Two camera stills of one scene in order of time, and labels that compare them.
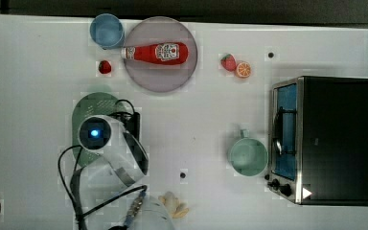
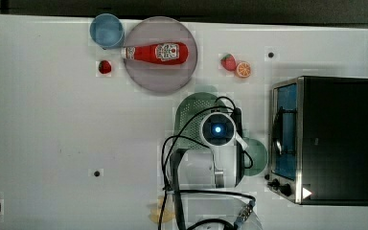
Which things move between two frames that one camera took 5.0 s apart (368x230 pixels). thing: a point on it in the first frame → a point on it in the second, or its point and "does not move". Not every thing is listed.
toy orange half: x=243 y=69 does not move
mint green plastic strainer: x=97 y=103 → x=191 y=111
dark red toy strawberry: x=104 y=66 does not move
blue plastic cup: x=106 y=31 does not move
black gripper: x=130 y=121 → x=237 y=116
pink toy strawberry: x=229 y=62 does not move
